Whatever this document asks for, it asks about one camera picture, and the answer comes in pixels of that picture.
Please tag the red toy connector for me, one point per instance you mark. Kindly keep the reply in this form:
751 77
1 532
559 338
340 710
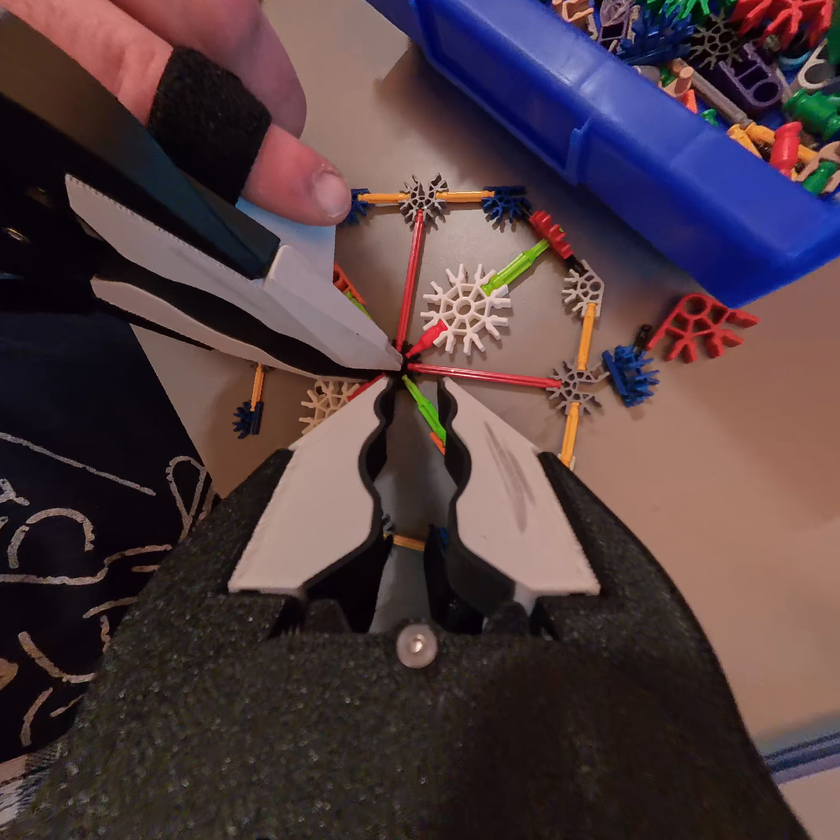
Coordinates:
702 325

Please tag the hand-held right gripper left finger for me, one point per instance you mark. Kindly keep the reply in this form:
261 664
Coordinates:
308 518

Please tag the colourful toy wheel model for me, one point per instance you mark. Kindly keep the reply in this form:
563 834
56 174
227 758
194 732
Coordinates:
466 308

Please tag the blue toy connector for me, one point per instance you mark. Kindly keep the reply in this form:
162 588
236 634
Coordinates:
443 538
630 377

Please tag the black printed t-shirt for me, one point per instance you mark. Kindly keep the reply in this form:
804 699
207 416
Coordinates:
79 459

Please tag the yellow toy rod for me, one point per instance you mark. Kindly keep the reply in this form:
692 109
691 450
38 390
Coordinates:
408 542

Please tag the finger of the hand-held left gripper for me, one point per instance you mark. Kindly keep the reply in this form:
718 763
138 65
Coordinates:
151 302
308 302

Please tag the plaid flannel shirt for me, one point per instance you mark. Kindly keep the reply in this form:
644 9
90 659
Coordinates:
26 794

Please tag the person's left hand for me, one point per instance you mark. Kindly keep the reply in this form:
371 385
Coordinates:
197 26

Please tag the blue plastic bin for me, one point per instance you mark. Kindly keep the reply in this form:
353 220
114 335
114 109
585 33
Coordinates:
590 118

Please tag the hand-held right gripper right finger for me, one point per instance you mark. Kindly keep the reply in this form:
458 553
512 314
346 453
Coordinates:
525 518

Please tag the pile of colourful toy pieces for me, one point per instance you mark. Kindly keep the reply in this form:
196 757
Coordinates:
754 72

